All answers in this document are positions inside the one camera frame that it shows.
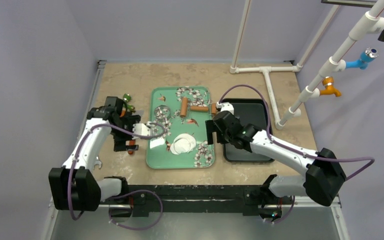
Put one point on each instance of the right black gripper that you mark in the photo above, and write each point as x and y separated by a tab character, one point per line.
211	132

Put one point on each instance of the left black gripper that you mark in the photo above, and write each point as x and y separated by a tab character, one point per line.
120	144

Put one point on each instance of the metal scraper wooden handle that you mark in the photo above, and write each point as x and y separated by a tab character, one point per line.
131	147

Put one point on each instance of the white dough ball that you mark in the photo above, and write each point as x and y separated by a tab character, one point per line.
182	144

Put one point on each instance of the green floral tray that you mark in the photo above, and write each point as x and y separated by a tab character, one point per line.
164	114

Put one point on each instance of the wooden rolling pin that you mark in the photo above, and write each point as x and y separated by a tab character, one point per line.
186	106

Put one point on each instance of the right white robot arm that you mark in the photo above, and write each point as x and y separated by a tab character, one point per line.
318	178

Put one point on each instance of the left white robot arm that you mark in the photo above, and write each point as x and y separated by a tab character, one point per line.
73	186

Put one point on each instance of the black baking tray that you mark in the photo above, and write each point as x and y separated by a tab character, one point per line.
248	111

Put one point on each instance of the silver open-end wrench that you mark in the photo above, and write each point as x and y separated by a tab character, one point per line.
98	163

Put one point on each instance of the orange faucet tap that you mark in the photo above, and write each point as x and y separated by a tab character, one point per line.
329	88

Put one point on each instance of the blue faucet tap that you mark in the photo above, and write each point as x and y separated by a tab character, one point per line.
366	57

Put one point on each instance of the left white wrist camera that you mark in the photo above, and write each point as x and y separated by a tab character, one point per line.
142	130

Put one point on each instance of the green garden hose nozzle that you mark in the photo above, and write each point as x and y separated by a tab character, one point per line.
127	99

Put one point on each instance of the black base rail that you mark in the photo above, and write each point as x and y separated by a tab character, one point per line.
248	200

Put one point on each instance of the aluminium frame rail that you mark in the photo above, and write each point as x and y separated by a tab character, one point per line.
52	213

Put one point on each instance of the white pvc pipe frame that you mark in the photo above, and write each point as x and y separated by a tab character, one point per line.
344	24

